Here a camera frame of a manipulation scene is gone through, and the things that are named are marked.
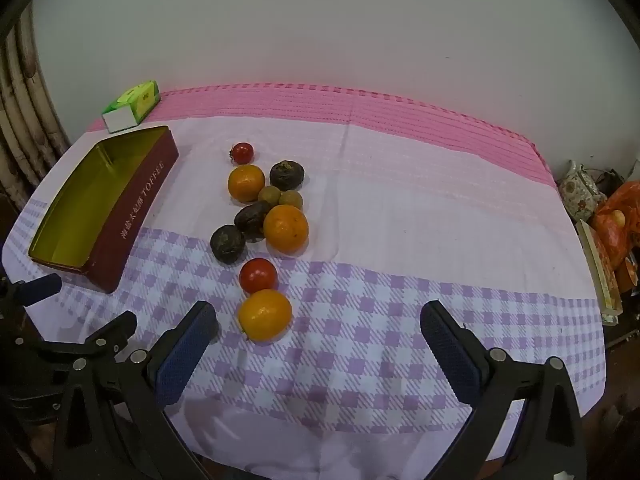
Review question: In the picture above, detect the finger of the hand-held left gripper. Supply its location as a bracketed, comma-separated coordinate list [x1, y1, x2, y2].
[42, 310, 138, 359]
[0, 273, 63, 312]

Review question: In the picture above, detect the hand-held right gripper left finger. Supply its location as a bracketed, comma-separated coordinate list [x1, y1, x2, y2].
[50, 301, 221, 480]

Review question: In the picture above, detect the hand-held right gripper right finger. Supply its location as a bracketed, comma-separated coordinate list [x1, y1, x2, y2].
[420, 300, 588, 480]

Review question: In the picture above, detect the red and gold tin box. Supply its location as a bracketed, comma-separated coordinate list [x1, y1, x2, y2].
[28, 126, 178, 294]

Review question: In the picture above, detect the orange mandarin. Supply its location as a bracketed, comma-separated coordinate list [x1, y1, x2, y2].
[228, 164, 266, 202]
[238, 289, 293, 343]
[263, 204, 310, 255]

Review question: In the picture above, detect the dark wrinkled passion fruit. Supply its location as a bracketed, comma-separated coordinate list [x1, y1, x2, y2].
[234, 202, 272, 242]
[269, 160, 306, 192]
[210, 225, 247, 265]

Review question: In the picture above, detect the yellow framed box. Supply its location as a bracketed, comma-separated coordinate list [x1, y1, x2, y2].
[575, 220, 623, 326]

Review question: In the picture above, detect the beige patterned curtain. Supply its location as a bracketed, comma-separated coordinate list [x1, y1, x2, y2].
[0, 15, 71, 211]

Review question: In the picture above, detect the pink purple checkered tablecloth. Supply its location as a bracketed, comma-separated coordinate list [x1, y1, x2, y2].
[2, 82, 606, 473]

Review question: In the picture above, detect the orange plastic bag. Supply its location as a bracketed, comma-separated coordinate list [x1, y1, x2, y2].
[592, 181, 640, 291]

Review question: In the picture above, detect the green tissue box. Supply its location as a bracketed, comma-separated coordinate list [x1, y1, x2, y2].
[101, 80, 161, 134]

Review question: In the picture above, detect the floral teapot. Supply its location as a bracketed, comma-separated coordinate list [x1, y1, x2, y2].
[559, 160, 608, 222]

